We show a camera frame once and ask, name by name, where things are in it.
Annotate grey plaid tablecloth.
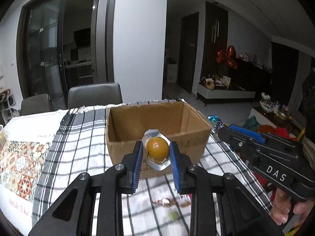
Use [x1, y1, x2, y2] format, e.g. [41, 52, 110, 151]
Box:
[32, 98, 273, 236]

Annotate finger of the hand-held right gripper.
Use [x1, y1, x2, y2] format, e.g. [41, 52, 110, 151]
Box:
[230, 125, 267, 144]
[217, 127, 256, 153]

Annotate white floor box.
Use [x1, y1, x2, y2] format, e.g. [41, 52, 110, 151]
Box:
[167, 64, 177, 83]

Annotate red foil balloons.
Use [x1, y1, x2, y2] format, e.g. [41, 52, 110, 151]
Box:
[216, 45, 239, 70]

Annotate green cloth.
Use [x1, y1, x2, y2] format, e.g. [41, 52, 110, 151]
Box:
[246, 117, 260, 131]

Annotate round foil-backed snack packet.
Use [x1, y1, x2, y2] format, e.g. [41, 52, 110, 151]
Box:
[143, 128, 171, 171]

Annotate blue foil candy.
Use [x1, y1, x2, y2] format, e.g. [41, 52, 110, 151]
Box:
[207, 115, 225, 135]

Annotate wide grey chair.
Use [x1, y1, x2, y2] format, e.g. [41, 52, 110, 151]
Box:
[67, 82, 123, 110]

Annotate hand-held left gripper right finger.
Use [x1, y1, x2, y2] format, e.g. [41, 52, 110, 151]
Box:
[169, 141, 284, 236]

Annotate cream bowl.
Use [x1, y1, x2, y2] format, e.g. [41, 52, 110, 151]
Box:
[0, 125, 8, 150]

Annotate white tile-print table cloth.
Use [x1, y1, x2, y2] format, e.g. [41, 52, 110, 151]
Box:
[0, 109, 68, 235]

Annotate brown twist-wrapped candy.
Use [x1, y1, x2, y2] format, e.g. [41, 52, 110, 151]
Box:
[153, 198, 192, 208]

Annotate brown cardboard box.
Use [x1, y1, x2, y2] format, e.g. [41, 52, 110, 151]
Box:
[105, 99, 212, 179]

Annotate person's right hand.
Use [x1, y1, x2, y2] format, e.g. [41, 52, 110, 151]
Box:
[269, 188, 313, 227]

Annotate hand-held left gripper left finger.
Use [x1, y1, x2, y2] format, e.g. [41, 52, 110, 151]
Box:
[28, 141, 144, 236]

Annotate tall dark cabinet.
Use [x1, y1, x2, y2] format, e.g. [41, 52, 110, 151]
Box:
[204, 1, 229, 84]

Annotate dark hallway door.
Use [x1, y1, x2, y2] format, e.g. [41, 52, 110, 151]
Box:
[177, 12, 200, 94]

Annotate white trolley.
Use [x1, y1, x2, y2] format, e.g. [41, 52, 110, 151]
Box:
[0, 88, 18, 126]

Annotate side table with ornaments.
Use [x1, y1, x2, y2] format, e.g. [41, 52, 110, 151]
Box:
[248, 106, 306, 133]

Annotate dark-framed sliding glass door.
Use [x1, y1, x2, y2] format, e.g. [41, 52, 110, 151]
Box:
[19, 0, 116, 99]

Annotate red cloth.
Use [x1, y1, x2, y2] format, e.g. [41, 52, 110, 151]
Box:
[256, 171, 275, 202]

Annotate dark sideboard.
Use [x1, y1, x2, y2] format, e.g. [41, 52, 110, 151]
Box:
[228, 56, 272, 94]

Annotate small grey chair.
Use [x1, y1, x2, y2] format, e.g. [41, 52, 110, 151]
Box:
[21, 94, 53, 116]

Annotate white low cabinet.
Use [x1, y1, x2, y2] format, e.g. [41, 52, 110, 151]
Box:
[197, 82, 256, 107]

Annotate white lotus ornament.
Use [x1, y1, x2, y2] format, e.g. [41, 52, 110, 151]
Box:
[261, 92, 273, 112]

